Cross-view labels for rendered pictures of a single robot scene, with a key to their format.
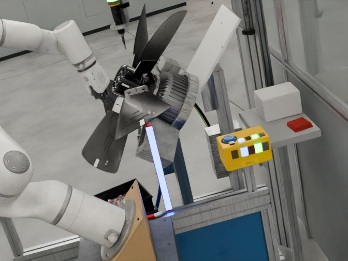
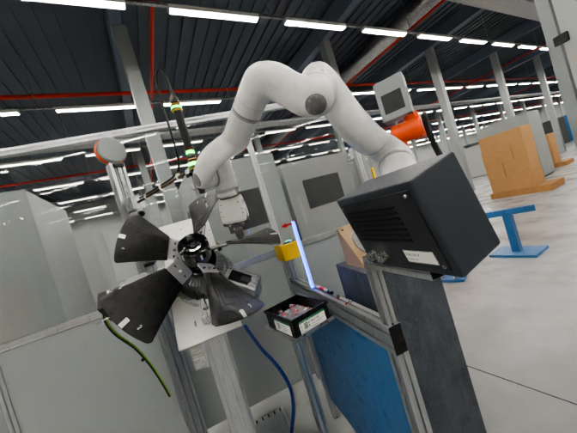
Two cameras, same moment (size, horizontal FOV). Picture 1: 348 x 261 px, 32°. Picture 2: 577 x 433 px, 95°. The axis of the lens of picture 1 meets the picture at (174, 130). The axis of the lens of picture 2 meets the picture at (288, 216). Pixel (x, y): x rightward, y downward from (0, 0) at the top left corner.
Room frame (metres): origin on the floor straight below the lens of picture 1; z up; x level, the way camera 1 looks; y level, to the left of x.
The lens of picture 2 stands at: (2.11, 1.27, 1.24)
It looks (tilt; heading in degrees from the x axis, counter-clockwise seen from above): 1 degrees down; 257
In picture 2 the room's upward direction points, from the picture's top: 17 degrees counter-clockwise
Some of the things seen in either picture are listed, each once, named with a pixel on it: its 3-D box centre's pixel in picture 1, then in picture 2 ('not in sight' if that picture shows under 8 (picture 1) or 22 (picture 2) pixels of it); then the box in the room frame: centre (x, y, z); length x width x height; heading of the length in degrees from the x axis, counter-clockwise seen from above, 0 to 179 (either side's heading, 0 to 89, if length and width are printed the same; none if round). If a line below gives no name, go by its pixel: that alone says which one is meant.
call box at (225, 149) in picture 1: (244, 149); (287, 251); (1.83, -0.22, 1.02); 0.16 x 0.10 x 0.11; 95
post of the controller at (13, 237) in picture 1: (10, 230); (379, 289); (1.77, 0.60, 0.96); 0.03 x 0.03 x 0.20; 5
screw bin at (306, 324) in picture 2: (119, 205); (296, 314); (1.96, 0.26, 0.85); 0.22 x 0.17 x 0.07; 109
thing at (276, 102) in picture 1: (276, 100); not in sight; (2.40, -0.46, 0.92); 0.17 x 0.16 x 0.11; 95
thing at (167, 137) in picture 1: (157, 142); (243, 284); (2.12, 0.07, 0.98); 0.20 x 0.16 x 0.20; 95
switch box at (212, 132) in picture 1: (227, 149); (199, 339); (2.42, -0.21, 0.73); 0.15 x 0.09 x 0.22; 95
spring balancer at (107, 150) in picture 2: not in sight; (110, 151); (2.63, -0.45, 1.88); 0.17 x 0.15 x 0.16; 5
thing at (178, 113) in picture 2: not in sight; (185, 135); (2.17, 0.11, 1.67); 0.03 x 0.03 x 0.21
